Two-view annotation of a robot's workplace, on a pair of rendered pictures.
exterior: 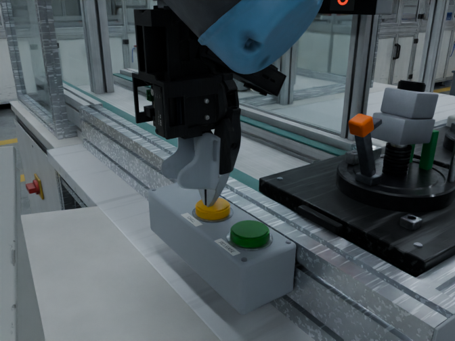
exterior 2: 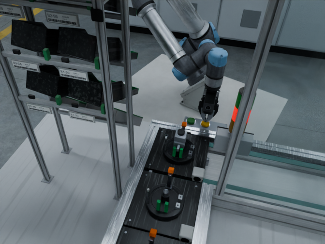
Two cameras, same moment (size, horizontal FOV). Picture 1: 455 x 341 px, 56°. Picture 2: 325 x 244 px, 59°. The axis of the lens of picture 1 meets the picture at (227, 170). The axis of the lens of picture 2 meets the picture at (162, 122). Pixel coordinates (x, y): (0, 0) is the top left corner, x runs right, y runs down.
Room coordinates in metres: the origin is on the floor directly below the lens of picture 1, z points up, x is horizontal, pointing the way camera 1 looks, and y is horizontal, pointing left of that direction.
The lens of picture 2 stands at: (1.04, -0.84, 1.90)
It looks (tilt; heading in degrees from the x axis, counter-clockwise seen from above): 43 degrees down; 137
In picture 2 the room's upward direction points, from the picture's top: 3 degrees clockwise
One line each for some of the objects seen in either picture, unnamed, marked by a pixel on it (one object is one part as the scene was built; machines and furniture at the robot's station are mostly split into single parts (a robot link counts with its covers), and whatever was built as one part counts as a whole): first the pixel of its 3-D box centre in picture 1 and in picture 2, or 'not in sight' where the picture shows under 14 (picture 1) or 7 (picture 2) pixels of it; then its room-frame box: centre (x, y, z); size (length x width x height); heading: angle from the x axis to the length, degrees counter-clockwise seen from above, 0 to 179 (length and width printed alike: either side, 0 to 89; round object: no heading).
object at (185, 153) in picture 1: (186, 166); (210, 113); (0.44, 0.05, 1.02); 0.06 x 0.03 x 0.09; 125
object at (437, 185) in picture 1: (393, 179); (179, 150); (0.49, -0.21, 0.98); 0.14 x 0.14 x 0.02
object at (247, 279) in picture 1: (212, 235); (204, 129); (0.44, 0.02, 0.93); 0.21 x 0.07 x 0.06; 35
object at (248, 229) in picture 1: (249, 237); (190, 121); (0.38, -0.02, 0.96); 0.04 x 0.04 x 0.02
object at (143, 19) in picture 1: (187, 71); (211, 93); (0.42, 0.04, 1.12); 0.09 x 0.08 x 0.12; 125
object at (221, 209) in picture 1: (212, 211); (205, 124); (0.44, 0.02, 0.96); 0.04 x 0.04 x 0.02
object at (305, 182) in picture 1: (391, 193); (178, 153); (0.49, -0.21, 0.96); 0.24 x 0.24 x 0.02; 35
